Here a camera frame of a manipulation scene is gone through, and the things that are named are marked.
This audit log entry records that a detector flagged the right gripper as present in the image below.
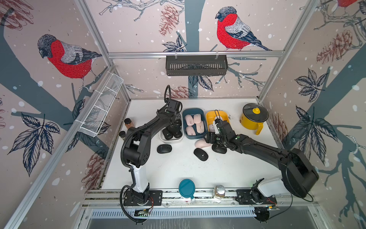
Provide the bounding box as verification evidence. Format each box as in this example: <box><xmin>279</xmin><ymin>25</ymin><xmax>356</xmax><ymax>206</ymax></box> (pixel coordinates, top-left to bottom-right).
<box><xmin>202</xmin><ymin>130</ymin><xmax>229</xmax><ymax>146</ymax></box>

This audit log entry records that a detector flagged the white mouse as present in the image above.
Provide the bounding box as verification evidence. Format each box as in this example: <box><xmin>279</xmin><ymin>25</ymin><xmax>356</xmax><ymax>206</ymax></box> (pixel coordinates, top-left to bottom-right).
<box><xmin>209</xmin><ymin>124</ymin><xmax>215</xmax><ymax>132</ymax></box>

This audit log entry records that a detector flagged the pink mouse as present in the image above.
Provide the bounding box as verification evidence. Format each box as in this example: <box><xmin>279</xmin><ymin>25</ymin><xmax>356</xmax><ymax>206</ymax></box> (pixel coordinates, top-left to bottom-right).
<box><xmin>186</xmin><ymin>126</ymin><xmax>196</xmax><ymax>136</ymax></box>
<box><xmin>193</xmin><ymin>114</ymin><xmax>202</xmax><ymax>124</ymax></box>
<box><xmin>194</xmin><ymin>138</ymin><xmax>212</xmax><ymax>148</ymax></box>
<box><xmin>195</xmin><ymin>121</ymin><xmax>205</xmax><ymax>134</ymax></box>
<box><xmin>185</xmin><ymin>114</ymin><xmax>195</xmax><ymax>127</ymax></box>

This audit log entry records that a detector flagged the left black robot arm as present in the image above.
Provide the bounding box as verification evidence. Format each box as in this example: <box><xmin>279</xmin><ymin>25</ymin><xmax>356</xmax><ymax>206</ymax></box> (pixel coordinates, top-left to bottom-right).
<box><xmin>120</xmin><ymin>85</ymin><xmax>183</xmax><ymax>224</ymax></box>

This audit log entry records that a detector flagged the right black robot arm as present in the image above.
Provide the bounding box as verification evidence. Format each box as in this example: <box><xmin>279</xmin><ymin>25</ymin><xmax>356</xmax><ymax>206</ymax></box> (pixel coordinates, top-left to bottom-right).
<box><xmin>204</xmin><ymin>119</ymin><xmax>319</xmax><ymax>198</ymax></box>

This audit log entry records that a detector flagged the yellow storage box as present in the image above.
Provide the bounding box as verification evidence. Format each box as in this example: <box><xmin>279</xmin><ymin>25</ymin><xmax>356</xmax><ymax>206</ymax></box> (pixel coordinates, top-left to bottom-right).
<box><xmin>206</xmin><ymin>110</ymin><xmax>230</xmax><ymax>128</ymax></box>

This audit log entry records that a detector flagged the teal storage box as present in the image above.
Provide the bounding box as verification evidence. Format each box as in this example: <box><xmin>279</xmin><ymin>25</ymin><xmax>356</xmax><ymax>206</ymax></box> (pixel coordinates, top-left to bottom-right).
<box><xmin>183</xmin><ymin>108</ymin><xmax>208</xmax><ymax>139</ymax></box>

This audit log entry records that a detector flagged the white storage box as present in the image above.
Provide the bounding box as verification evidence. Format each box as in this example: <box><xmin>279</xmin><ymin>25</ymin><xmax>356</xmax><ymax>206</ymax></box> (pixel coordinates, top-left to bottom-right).
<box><xmin>159</xmin><ymin>127</ymin><xmax>183</xmax><ymax>144</ymax></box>

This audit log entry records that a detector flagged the pink mouse top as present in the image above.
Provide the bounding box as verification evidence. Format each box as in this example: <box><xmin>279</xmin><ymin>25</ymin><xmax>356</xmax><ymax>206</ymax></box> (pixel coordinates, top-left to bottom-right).
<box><xmin>194</xmin><ymin>138</ymin><xmax>212</xmax><ymax>148</ymax></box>

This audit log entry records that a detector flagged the yellow pot with black lid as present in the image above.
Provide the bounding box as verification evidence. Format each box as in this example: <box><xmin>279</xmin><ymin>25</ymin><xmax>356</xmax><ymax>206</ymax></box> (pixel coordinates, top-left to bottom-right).
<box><xmin>240</xmin><ymin>103</ymin><xmax>269</xmax><ymax>135</ymax></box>

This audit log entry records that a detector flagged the brown spice bottle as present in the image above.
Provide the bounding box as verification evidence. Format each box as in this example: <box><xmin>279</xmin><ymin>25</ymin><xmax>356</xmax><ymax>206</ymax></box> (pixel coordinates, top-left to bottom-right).
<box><xmin>124</xmin><ymin>118</ymin><xmax>134</xmax><ymax>129</ymax></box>

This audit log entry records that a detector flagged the small glass jar silver lid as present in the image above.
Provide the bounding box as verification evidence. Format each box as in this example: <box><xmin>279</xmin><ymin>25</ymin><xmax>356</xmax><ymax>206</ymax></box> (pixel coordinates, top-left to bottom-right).
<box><xmin>214</xmin><ymin>185</ymin><xmax>226</xmax><ymax>199</ymax></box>

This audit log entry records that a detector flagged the dark spice bottle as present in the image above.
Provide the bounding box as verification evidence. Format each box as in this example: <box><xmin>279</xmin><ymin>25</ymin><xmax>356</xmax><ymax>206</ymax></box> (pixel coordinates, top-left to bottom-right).
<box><xmin>119</xmin><ymin>131</ymin><xmax>126</xmax><ymax>139</ymax></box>

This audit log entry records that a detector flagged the teal round lid container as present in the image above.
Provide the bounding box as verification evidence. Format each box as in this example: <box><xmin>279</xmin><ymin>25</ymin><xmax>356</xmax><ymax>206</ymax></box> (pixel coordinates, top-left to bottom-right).
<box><xmin>178</xmin><ymin>179</ymin><xmax>195</xmax><ymax>200</ymax></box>

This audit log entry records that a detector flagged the black hanging wire basket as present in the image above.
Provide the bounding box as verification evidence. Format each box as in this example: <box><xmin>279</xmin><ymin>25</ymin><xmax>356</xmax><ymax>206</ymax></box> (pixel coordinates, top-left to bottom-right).
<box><xmin>165</xmin><ymin>55</ymin><xmax>228</xmax><ymax>76</ymax></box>

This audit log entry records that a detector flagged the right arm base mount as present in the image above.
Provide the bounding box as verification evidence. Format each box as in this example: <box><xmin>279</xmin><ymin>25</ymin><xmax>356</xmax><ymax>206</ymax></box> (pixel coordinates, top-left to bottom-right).
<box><xmin>235</xmin><ymin>178</ymin><xmax>277</xmax><ymax>206</ymax></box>

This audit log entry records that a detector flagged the white wire mesh shelf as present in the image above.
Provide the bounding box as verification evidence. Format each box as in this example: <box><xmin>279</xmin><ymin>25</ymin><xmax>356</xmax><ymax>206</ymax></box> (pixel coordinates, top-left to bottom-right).
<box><xmin>78</xmin><ymin>72</ymin><xmax>124</xmax><ymax>137</ymax></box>

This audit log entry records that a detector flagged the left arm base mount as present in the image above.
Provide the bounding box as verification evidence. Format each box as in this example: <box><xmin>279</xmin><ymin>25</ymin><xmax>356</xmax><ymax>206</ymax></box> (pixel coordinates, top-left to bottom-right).
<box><xmin>122</xmin><ymin>186</ymin><xmax>163</xmax><ymax>206</ymax></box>

